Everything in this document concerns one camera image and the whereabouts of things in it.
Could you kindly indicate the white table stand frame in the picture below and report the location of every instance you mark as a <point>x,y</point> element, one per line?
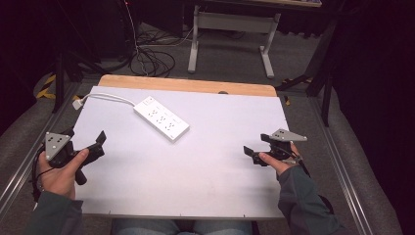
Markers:
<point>235,23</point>

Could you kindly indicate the black metal stand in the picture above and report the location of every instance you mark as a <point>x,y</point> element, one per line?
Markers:
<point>326,98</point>
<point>59,81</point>

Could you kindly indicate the person's right hand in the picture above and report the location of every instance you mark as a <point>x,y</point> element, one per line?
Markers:
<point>280,164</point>

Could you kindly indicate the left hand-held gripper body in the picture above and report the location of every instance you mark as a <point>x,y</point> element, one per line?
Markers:
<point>56,145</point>

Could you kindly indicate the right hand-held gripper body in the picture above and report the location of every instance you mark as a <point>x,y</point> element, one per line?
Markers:
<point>283,143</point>

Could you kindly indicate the yellow black tape strip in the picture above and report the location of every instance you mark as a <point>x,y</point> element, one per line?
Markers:
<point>45,89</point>

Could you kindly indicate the person's leg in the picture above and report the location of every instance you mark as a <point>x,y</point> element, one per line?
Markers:
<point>223,228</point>
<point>145,227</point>

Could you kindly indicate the person's left leg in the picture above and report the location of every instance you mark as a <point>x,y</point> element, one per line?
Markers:
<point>145,227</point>

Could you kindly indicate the person's right leg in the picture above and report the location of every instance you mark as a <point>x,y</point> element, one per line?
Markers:
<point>223,228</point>

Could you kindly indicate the white power plug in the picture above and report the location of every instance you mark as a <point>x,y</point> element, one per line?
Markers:
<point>78,104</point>

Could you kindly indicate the person's left hand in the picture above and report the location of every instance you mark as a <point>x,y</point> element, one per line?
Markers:
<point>60,179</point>

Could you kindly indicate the white power strip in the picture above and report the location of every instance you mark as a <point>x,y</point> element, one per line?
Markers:
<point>161,119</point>

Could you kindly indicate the aluminium rail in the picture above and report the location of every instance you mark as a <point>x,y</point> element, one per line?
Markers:
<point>29,160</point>
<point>339,163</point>

